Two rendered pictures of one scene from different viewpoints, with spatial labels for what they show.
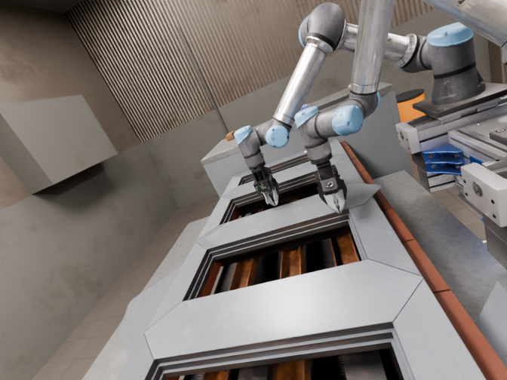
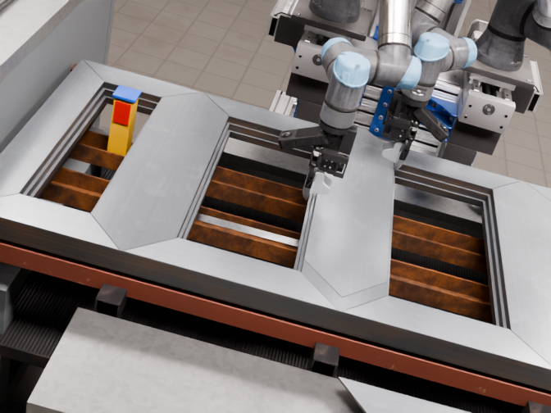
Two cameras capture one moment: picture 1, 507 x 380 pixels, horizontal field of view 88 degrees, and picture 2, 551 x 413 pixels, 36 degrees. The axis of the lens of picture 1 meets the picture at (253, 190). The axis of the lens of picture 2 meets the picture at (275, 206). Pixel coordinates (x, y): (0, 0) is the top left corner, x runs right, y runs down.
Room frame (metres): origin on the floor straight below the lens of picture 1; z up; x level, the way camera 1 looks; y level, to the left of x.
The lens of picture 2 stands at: (1.63, 1.52, 1.93)
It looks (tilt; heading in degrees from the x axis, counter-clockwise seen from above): 33 degrees down; 252
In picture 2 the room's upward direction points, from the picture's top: 16 degrees clockwise
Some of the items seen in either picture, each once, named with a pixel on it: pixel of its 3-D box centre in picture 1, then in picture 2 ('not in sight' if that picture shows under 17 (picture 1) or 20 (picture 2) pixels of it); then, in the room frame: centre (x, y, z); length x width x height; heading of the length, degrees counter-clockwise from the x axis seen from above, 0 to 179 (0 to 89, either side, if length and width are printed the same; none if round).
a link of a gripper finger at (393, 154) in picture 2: (330, 200); (393, 155); (0.81, -0.23, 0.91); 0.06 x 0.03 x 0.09; 163
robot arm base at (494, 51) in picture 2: not in sight; (502, 43); (0.41, -0.63, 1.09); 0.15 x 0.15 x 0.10
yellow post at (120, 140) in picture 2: not in sight; (121, 129); (1.47, -0.42, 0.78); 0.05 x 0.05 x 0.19; 73
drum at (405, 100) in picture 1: (410, 118); not in sight; (2.95, -2.06, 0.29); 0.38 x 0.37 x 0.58; 161
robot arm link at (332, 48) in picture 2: (271, 132); (347, 62); (1.02, -0.16, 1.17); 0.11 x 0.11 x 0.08; 87
